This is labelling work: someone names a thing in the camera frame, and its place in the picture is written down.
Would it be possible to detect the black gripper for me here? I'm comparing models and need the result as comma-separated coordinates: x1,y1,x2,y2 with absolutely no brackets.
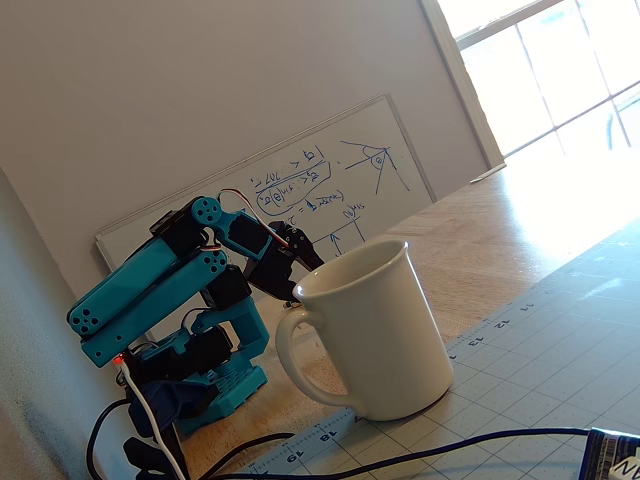
243,221,327,302

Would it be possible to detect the white ceramic mug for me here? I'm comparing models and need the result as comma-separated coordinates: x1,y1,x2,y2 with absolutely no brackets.
274,239,455,422

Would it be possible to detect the whiteboard with blue drawings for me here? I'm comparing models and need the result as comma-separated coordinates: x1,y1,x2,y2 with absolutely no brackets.
94,93,437,341

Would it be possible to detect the dark blue table clamp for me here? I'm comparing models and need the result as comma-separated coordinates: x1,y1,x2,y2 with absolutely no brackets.
123,379,217,480

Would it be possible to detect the grey gridded cutting mat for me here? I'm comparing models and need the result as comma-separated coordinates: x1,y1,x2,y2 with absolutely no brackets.
227,217,640,480

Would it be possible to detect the black box with white label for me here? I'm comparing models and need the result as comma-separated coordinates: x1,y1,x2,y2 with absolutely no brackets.
579,427,640,480

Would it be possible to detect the black cable on table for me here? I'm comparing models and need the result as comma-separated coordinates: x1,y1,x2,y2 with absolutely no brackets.
198,432,296,480

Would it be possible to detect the white usb cable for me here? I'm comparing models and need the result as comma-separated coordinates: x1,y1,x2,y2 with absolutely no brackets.
118,362,186,480

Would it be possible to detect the dark thin camera cable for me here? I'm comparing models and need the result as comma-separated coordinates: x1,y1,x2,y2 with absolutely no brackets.
214,427,592,480

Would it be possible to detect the black looped power cable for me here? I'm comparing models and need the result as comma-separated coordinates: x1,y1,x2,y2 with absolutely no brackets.
85,397,132,479

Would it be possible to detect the bright window with white frame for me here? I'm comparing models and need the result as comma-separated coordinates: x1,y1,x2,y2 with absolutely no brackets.
419,0,640,171

